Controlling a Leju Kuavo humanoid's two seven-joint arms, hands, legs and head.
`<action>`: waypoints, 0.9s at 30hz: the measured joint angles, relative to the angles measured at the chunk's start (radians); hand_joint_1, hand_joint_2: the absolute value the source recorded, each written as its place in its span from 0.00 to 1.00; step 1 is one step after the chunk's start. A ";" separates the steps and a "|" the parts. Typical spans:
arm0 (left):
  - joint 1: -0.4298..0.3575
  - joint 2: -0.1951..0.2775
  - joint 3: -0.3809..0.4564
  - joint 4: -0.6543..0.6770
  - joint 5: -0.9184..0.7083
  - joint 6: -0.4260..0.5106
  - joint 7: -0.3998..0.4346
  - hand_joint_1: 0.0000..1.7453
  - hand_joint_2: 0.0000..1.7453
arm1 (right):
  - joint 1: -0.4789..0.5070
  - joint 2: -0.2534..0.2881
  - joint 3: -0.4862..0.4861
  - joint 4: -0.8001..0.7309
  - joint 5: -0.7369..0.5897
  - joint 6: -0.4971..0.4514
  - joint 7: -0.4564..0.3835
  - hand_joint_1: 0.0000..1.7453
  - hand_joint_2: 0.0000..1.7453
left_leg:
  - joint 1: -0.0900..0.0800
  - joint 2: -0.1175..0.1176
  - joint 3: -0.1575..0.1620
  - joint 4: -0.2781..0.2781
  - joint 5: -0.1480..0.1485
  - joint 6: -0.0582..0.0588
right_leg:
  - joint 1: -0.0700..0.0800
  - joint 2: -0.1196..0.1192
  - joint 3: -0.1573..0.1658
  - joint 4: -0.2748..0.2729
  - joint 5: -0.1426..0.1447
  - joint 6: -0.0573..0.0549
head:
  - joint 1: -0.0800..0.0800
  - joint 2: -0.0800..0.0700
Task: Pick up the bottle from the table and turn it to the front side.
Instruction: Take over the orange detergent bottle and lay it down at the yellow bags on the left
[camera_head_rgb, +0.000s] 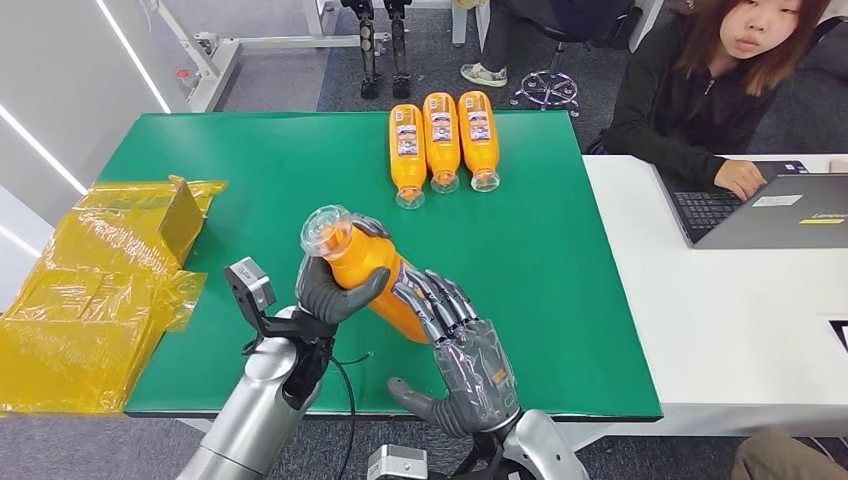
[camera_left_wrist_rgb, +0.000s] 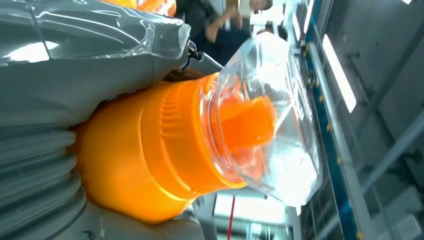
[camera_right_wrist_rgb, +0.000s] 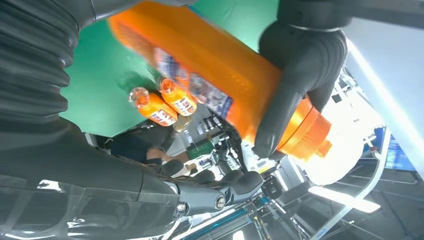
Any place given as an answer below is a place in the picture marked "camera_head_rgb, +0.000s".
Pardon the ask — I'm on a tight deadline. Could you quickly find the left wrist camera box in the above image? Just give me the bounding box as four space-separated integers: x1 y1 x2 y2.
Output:
223 256 299 339

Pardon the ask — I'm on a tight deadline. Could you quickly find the person's hand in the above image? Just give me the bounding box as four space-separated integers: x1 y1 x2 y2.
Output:
713 159 768 201

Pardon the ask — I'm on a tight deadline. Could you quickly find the orange bottle with clear cap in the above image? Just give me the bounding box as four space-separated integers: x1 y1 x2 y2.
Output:
422 91 462 195
388 103 429 211
457 89 501 194
299 204 432 345

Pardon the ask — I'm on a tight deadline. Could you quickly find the grey laptop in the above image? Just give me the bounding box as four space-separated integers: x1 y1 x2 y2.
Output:
652 160 848 250

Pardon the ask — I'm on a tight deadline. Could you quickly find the black robot leg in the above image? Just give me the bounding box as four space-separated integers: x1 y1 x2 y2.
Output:
340 0 384 101
383 0 413 101

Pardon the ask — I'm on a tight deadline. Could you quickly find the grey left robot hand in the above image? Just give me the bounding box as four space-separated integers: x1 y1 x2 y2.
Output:
294 213 393 326

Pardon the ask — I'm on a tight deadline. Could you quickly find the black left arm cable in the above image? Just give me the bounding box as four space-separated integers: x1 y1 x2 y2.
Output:
329 352 374 480

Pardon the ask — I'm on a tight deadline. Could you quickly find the yellow film wrapped box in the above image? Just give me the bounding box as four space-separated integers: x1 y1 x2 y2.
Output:
0 175 228 417

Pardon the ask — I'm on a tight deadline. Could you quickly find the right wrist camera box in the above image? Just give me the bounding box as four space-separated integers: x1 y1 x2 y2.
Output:
366 445 431 480

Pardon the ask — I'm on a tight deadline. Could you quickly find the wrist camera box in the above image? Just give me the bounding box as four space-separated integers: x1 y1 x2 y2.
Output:
366 445 431 480
223 256 299 339

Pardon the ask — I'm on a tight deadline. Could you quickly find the brown person's knee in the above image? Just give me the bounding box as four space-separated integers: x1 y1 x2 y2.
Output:
730 430 848 480

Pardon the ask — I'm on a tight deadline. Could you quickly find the white metal frame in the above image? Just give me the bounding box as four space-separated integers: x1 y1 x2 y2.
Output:
150 0 393 114

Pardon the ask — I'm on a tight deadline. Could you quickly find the seated person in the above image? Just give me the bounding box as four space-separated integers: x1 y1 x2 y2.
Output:
460 0 634 89

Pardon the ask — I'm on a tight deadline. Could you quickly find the chrome office chair base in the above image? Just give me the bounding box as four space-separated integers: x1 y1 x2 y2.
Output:
508 41 582 119

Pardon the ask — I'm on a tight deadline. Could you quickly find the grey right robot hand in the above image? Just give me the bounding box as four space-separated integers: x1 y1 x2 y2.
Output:
387 266 521 440

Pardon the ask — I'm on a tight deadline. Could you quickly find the green table mat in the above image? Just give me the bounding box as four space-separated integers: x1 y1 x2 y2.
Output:
97 110 664 422

